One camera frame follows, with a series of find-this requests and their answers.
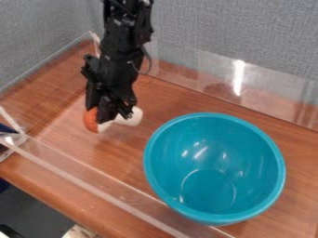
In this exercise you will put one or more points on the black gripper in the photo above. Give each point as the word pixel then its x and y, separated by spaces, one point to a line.
pixel 109 89

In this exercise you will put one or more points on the brown and white toy mushroom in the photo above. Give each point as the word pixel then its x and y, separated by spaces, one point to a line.
pixel 90 120

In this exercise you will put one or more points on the blue plastic bowl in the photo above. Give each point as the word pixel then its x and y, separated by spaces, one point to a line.
pixel 215 167

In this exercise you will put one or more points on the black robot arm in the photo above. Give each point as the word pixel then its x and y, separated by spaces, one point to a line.
pixel 128 29

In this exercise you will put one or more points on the clear acrylic left barrier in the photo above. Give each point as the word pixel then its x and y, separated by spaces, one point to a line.
pixel 30 71

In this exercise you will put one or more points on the clear acrylic barrier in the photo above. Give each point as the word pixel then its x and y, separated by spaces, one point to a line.
pixel 108 188
pixel 285 96
pixel 30 71

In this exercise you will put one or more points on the dark blue object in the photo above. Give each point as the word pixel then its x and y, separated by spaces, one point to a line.
pixel 7 129

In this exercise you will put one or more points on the clear acrylic front barrier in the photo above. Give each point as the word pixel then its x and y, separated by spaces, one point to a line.
pixel 108 188

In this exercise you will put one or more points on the clear acrylic back barrier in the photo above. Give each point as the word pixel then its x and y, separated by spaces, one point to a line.
pixel 285 96

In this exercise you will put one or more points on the clear acrylic corner bracket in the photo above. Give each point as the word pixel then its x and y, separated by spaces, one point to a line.
pixel 97 42

